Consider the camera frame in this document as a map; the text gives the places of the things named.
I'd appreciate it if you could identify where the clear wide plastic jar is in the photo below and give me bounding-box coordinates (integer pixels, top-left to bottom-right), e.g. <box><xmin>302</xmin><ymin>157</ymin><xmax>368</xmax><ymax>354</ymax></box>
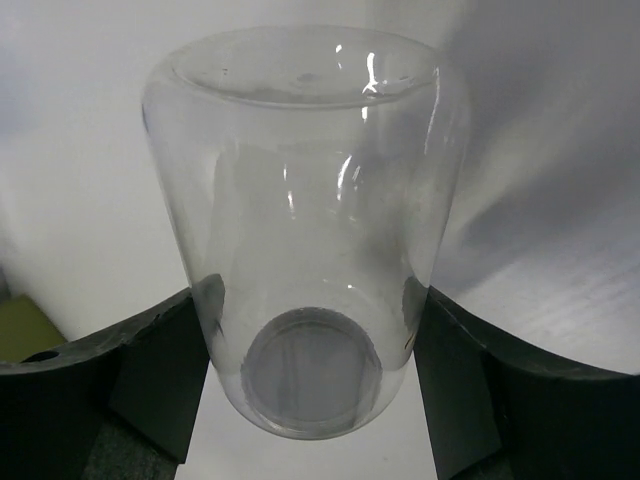
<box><xmin>142</xmin><ymin>25</ymin><xmax>470</xmax><ymax>440</ymax></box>

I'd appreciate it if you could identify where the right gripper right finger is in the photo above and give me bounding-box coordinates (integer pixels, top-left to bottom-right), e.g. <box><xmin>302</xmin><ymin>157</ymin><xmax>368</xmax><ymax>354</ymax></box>
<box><xmin>414</xmin><ymin>289</ymin><xmax>639</xmax><ymax>479</ymax></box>

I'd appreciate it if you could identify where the olive green plastic bin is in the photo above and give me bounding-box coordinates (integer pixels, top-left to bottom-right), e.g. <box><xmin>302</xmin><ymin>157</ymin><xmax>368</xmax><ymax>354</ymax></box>
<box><xmin>0</xmin><ymin>295</ymin><xmax>66</xmax><ymax>363</ymax></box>

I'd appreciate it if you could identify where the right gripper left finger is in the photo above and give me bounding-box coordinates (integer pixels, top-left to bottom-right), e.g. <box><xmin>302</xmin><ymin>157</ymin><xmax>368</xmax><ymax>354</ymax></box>
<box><xmin>1</xmin><ymin>290</ymin><xmax>209</xmax><ymax>479</ymax></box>

